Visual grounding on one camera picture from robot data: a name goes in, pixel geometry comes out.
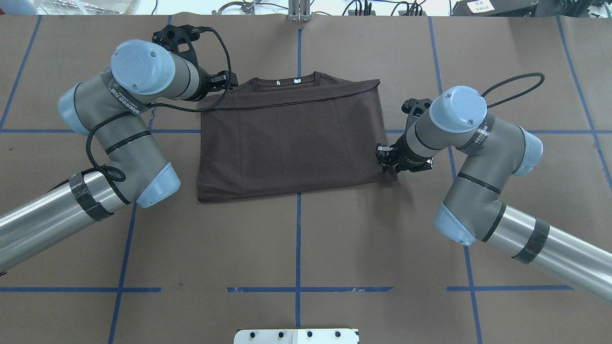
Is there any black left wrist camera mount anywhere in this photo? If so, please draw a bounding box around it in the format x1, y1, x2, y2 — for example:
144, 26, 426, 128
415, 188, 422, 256
152, 24, 201, 67

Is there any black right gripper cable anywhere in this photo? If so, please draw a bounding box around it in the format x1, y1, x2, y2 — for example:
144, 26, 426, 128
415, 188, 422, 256
481, 73, 546, 109

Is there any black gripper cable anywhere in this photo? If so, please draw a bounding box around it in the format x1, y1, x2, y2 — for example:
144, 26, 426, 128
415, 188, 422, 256
86, 26, 233, 183
481, 73, 546, 109

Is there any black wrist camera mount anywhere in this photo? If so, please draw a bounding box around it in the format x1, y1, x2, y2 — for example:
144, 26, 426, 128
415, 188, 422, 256
152, 24, 201, 67
401, 98, 432, 130

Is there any aluminium frame post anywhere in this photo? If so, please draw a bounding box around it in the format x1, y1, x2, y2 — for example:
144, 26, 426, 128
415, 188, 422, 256
288, 0, 312, 22

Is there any brown t-shirt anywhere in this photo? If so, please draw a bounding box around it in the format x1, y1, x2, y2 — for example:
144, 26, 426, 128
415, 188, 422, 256
196, 72, 397, 203

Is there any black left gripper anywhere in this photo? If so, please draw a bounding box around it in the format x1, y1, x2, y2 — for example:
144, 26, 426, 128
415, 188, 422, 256
193, 67, 239, 102

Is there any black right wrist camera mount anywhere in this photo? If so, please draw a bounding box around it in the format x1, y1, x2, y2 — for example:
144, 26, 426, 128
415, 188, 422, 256
401, 98, 432, 130

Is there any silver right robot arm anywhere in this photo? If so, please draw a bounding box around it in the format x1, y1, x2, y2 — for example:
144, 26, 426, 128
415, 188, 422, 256
376, 86, 612, 302

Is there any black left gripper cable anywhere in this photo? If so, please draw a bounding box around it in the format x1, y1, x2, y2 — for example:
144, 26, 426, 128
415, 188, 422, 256
86, 26, 233, 183

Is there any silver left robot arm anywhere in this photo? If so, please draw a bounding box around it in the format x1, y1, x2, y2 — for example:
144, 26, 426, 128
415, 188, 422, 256
1, 39, 238, 275

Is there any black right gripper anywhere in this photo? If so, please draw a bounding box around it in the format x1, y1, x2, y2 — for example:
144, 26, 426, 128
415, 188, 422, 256
375, 134, 433, 173

